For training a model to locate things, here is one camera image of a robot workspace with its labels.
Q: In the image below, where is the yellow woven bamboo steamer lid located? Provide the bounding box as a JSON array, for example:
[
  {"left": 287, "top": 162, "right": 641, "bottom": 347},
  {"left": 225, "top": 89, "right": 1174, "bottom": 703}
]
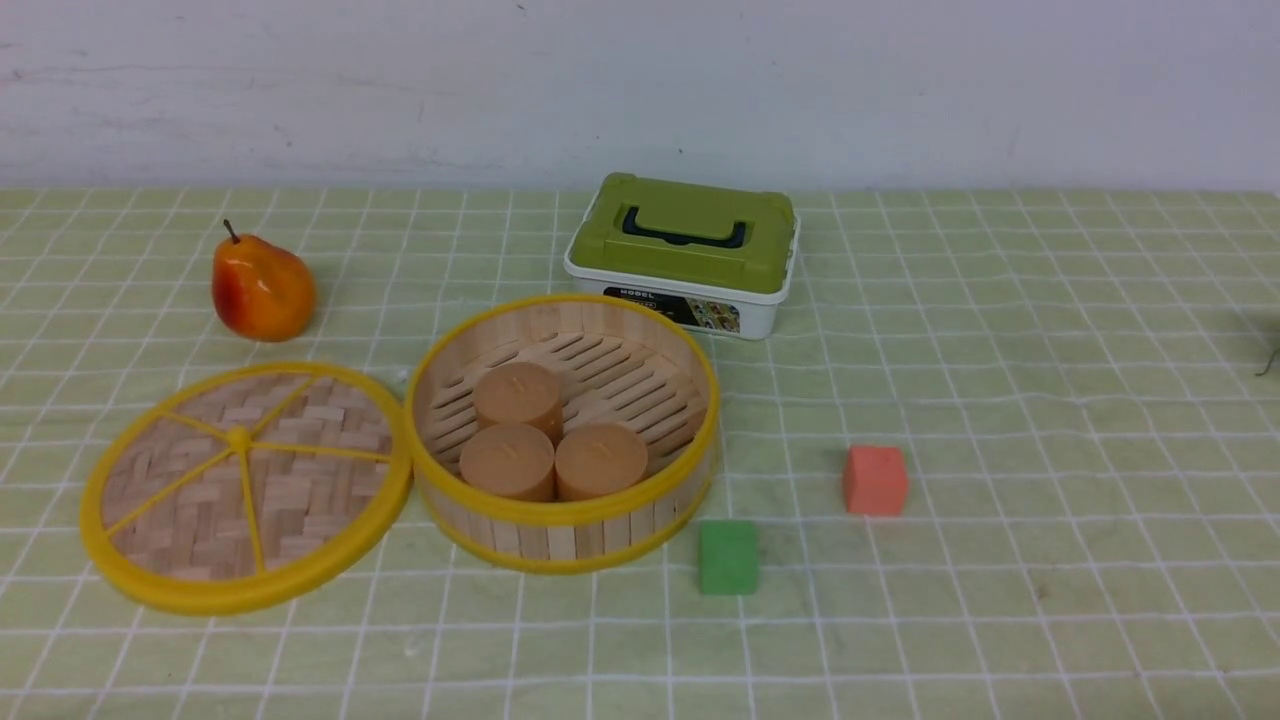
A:
[{"left": 79, "top": 363, "right": 412, "bottom": 618}]

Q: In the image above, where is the bamboo steamer basket yellow rim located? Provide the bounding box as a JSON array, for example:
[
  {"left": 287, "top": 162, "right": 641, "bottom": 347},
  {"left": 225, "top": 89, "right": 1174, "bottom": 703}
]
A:
[{"left": 404, "top": 293, "right": 721, "bottom": 574}]

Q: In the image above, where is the brown cylindrical bun front right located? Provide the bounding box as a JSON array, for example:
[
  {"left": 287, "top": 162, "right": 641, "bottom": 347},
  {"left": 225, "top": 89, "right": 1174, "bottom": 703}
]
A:
[{"left": 556, "top": 423, "right": 649, "bottom": 502}]

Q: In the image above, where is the brown cylindrical bun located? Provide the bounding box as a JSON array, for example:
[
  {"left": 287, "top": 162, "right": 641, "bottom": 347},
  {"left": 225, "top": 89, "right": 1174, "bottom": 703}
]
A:
[
  {"left": 472, "top": 361, "right": 564, "bottom": 445},
  {"left": 460, "top": 423, "right": 556, "bottom": 502},
  {"left": 556, "top": 423, "right": 649, "bottom": 502}
]

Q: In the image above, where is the green white plastic storage box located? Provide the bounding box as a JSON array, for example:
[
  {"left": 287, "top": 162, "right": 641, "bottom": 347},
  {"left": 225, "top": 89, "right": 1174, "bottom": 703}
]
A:
[{"left": 563, "top": 172, "right": 801, "bottom": 340}]

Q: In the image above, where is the brown cylindrical bun back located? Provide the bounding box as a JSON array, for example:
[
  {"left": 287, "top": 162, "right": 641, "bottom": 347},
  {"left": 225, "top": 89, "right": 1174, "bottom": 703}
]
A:
[{"left": 472, "top": 361, "right": 564, "bottom": 445}]

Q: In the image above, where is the brown cylindrical bun front left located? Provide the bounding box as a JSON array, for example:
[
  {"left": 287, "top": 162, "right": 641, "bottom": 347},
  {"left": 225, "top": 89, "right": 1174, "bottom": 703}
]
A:
[{"left": 460, "top": 423, "right": 556, "bottom": 502}]

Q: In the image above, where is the green foam cube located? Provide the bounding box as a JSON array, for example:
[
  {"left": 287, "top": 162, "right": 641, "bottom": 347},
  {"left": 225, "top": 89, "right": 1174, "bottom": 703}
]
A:
[{"left": 698, "top": 519, "right": 760, "bottom": 596}]

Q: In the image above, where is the red foam cube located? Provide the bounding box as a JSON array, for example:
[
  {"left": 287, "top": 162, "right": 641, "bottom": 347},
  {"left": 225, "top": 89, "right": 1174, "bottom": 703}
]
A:
[{"left": 842, "top": 445, "right": 910, "bottom": 518}]

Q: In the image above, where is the orange red toy pear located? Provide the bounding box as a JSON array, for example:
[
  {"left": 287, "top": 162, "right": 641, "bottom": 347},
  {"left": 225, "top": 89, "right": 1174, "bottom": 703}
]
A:
[{"left": 210, "top": 219, "right": 317, "bottom": 343}]

